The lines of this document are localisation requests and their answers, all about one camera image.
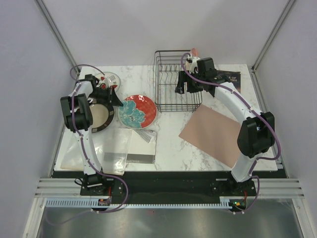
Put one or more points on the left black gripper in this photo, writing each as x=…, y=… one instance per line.
x=112, y=99

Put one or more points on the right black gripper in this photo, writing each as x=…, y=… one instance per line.
x=183, y=77

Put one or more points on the brown rimmed beige plate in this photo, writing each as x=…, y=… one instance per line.
x=102, y=113

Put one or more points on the pink cream leaf plate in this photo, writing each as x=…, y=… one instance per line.
x=194, y=52

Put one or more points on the black wire dish rack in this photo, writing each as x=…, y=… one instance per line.
x=165, y=75

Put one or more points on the red blue flower plate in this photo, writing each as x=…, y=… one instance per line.
x=137, y=112

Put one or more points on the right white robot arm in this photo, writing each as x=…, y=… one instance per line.
x=257, y=133

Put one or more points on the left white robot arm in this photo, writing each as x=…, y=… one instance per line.
x=78, y=119

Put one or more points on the white watermelon pattern plate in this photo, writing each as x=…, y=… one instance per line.
x=118, y=81

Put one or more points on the tale of two cities book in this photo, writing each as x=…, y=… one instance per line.
x=233, y=76

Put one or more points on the clear plastic bag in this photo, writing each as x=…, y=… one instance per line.
x=115, y=147

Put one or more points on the pink placemat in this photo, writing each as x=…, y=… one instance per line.
x=214, y=134

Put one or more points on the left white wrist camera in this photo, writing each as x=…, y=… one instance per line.
x=107, y=82

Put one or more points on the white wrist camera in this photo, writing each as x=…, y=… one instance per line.
x=191, y=64
x=107, y=82

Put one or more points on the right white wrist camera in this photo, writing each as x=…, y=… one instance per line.
x=191, y=64

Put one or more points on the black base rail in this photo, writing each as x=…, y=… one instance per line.
x=175, y=188

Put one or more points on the white cable duct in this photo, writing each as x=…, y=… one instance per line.
x=97, y=203

